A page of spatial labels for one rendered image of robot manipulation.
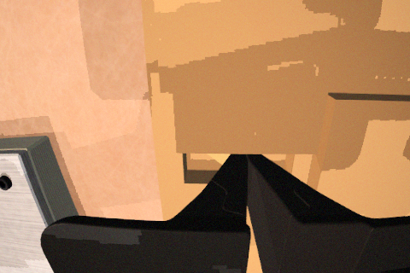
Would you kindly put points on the yellow cube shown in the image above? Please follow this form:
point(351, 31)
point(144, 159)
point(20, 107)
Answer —
point(219, 157)

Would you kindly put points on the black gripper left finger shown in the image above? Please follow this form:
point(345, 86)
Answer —
point(210, 235)

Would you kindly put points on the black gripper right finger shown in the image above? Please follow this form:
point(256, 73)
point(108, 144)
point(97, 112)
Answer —
point(299, 230)

